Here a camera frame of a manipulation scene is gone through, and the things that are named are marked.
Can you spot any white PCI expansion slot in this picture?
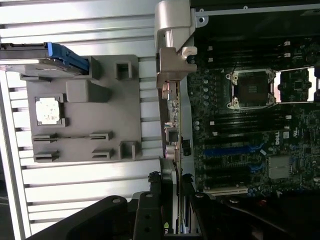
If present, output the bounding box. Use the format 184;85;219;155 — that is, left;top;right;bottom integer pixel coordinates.
207;186;249;197

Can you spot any silver CPU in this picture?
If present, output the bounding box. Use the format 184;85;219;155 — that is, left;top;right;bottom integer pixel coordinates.
35;98;62;125

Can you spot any silver chipset heatsink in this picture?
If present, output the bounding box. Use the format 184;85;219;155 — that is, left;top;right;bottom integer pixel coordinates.
267;156;293;180

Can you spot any grey parts rack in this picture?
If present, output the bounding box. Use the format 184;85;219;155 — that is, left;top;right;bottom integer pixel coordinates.
26;54;144;163

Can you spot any blue expansion slot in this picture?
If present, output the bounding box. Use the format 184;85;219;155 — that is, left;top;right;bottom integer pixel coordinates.
203;147;261;157

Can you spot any green motherboard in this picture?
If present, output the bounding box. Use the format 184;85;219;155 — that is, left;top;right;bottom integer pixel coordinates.
187;37;320;198

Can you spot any metal socket cover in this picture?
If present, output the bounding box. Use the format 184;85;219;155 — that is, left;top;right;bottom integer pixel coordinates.
274;66;320;104

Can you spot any hard disk in blue caddy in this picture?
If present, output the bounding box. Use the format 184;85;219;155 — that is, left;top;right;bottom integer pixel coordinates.
0;41;90;76

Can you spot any CPU socket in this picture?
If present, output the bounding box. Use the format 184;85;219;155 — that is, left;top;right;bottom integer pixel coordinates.
224;68;276;111

